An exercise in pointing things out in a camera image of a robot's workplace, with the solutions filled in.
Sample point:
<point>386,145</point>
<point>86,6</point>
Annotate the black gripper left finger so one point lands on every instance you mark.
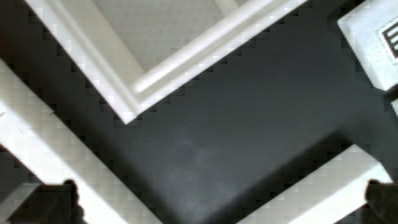
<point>50,206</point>

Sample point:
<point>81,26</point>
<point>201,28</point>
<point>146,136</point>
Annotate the white L-shaped boundary frame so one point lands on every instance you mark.
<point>317,202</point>

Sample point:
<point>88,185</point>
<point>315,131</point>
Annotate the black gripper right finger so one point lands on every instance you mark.
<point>381,196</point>

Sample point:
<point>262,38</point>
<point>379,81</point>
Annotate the white cabinet door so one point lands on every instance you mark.
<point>370,29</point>

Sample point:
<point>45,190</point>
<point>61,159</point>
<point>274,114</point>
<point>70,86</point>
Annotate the white cabinet body box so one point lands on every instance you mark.
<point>146,42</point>

